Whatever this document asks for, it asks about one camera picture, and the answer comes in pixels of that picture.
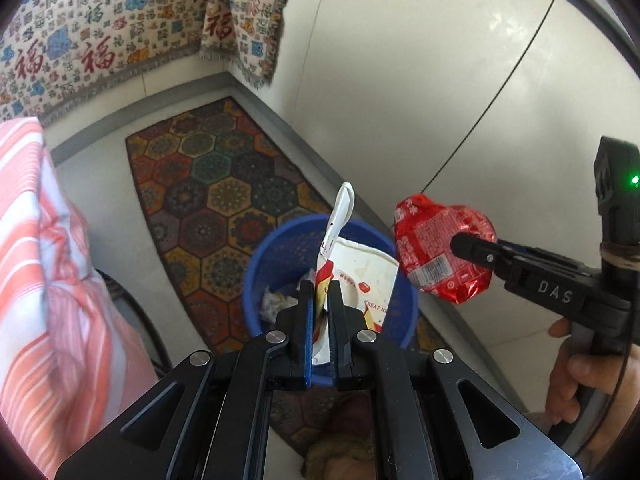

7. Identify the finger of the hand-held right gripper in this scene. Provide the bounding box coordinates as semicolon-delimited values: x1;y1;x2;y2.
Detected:
450;232;513;281

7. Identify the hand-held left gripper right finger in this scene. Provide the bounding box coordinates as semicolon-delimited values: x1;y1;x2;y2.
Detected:
327;280;583;480

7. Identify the brown plush slipper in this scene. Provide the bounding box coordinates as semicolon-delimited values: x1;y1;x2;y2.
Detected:
301;392;376;480

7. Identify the printed blanket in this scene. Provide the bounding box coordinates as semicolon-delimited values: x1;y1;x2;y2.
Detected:
0;0;301;128

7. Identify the pink striped cloth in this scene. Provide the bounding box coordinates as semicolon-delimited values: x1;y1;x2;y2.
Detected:
0;117;161;480

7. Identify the crumpled white paper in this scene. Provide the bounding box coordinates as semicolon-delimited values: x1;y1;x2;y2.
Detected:
260;287;301;323

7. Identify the black metal frame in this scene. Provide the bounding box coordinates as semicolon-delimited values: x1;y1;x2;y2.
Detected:
95;269;168;378

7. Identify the blue plastic waste bin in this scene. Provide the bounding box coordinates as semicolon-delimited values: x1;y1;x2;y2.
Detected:
244;214;420;351

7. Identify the black cable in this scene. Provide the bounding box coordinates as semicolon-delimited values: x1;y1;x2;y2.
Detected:
572;340;632;458

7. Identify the red snack wrapper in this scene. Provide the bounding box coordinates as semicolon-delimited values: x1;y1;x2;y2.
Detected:
392;192;497;306

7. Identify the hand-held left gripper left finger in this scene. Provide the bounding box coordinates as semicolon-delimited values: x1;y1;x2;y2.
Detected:
55;280;326;480

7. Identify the person's right hand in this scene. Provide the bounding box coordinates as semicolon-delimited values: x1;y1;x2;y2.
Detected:
545;317;640;426

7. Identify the hexagon patterned rug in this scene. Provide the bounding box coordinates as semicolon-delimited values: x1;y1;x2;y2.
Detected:
125;96;451;456

